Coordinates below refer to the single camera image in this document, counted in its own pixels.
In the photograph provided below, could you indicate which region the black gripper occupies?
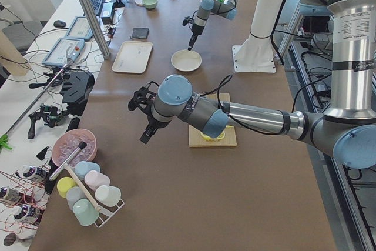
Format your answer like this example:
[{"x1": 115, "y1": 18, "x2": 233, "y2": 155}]
[
  {"x1": 140, "y1": 110, "x2": 173, "y2": 145},
  {"x1": 187, "y1": 21, "x2": 206, "y2": 51}
]

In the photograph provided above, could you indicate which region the cream rabbit tray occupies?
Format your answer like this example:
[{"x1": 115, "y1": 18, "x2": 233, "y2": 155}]
[{"x1": 112, "y1": 41, "x2": 153, "y2": 74}]

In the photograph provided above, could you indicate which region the white round plate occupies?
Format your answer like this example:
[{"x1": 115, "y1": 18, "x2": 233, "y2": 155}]
[{"x1": 171, "y1": 49, "x2": 202, "y2": 72}]

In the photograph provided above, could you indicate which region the wooden cutting board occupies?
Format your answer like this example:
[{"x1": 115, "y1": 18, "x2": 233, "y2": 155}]
[{"x1": 187, "y1": 93, "x2": 237, "y2": 148}]

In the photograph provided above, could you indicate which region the green bowl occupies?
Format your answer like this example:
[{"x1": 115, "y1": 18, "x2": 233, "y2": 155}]
[{"x1": 142, "y1": 0, "x2": 158, "y2": 9}]

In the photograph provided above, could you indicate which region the grey folded cloth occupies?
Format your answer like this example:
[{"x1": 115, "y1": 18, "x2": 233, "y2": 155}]
[{"x1": 130, "y1": 27, "x2": 149, "y2": 39}]

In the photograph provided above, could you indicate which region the lemon slice lower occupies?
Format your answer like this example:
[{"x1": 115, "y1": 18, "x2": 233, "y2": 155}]
[{"x1": 199, "y1": 132, "x2": 226, "y2": 142}]

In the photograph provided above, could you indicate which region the black muddler in bowl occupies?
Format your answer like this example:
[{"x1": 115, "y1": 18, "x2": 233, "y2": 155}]
[{"x1": 48, "y1": 141, "x2": 87, "y2": 181}]

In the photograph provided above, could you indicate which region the pink cup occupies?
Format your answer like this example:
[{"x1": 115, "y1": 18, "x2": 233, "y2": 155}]
[{"x1": 84, "y1": 170, "x2": 110, "y2": 191}]

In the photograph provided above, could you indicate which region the white cup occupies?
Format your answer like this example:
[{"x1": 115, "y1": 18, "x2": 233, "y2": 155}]
[{"x1": 95, "y1": 185, "x2": 121, "y2": 207}]

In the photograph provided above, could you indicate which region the blue cup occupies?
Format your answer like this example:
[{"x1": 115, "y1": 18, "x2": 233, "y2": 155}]
[{"x1": 75, "y1": 161, "x2": 100, "y2": 180}]

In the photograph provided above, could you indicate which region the pink bowl with ice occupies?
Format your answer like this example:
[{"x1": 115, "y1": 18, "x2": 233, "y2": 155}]
[{"x1": 52, "y1": 129, "x2": 98, "y2": 167}]

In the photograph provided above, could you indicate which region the white cup rack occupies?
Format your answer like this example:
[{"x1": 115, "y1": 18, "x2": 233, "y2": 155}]
[{"x1": 65, "y1": 165, "x2": 125, "y2": 228}]

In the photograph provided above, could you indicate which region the grey cup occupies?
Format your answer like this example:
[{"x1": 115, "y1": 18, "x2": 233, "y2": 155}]
[{"x1": 66, "y1": 186, "x2": 86, "y2": 210}]

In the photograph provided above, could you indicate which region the yellow cup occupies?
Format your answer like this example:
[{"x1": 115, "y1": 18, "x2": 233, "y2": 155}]
[{"x1": 57, "y1": 176, "x2": 77, "y2": 199}]

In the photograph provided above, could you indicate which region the black keyboard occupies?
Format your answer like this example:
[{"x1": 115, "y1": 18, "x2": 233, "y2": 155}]
[{"x1": 90, "y1": 0, "x2": 104, "y2": 16}]

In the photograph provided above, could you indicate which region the mint green cup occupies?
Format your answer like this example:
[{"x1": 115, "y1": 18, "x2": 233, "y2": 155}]
[{"x1": 73, "y1": 199, "x2": 99, "y2": 226}]

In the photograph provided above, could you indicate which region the teach pendant upper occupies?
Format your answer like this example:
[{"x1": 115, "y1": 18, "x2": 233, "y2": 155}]
[{"x1": 42, "y1": 38, "x2": 85, "y2": 67}]

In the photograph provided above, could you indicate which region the green reacher grabber tool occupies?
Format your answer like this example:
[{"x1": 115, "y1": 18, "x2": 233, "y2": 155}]
[{"x1": 1, "y1": 44, "x2": 75, "y2": 150}]

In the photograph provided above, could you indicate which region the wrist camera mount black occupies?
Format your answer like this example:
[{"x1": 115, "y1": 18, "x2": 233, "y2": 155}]
[{"x1": 182, "y1": 16, "x2": 195, "y2": 29}]

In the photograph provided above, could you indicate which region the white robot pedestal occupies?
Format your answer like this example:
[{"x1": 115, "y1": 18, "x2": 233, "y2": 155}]
[{"x1": 233, "y1": 0, "x2": 283, "y2": 73}]

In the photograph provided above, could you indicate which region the aluminium frame post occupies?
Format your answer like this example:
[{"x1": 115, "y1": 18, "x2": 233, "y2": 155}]
[{"x1": 79, "y1": 0, "x2": 110, "y2": 59}]

